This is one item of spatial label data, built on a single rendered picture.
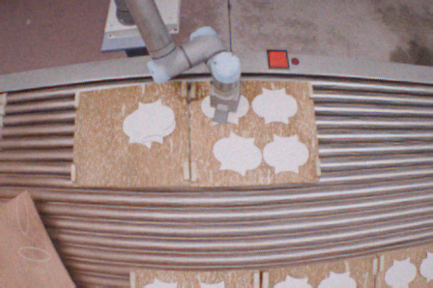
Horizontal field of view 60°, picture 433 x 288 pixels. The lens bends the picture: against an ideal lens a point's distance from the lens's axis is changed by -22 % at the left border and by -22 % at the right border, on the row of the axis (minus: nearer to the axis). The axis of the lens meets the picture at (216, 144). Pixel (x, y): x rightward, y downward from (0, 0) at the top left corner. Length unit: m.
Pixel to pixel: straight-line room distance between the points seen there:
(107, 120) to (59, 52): 1.43
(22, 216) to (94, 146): 0.39
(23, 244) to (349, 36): 2.32
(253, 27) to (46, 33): 1.42
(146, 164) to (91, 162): 0.20
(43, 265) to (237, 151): 0.77
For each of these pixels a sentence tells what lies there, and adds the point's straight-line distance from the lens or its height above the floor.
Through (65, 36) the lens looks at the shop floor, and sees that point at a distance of 2.96.
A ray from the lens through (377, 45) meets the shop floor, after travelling 2.94.
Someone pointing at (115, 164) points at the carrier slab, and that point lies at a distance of 1.49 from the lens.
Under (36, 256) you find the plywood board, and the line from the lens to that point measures 1.44.
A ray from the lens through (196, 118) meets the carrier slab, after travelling 1.50.
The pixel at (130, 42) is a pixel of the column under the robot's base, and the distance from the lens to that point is 1.74.
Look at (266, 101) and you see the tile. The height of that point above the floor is 0.94.
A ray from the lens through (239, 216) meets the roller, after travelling 1.44.
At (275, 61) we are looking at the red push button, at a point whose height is 0.93.
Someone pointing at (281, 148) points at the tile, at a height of 0.94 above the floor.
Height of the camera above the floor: 2.35
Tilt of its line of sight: 73 degrees down
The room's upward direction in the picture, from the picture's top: 1 degrees counter-clockwise
